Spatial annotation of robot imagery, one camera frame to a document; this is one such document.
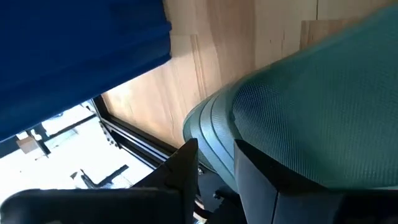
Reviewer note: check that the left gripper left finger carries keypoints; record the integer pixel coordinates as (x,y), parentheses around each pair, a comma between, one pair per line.
(180,174)

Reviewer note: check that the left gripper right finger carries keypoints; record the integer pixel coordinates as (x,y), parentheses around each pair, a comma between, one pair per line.
(264,193)

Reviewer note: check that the green rubber slide sandal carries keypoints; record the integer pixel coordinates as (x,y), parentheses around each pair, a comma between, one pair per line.
(311,109)

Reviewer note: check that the blue plastic bin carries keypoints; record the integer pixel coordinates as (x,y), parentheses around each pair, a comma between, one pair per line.
(77,56)

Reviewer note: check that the black aluminium table frame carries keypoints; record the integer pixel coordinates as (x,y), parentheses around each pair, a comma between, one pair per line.
(136,146)

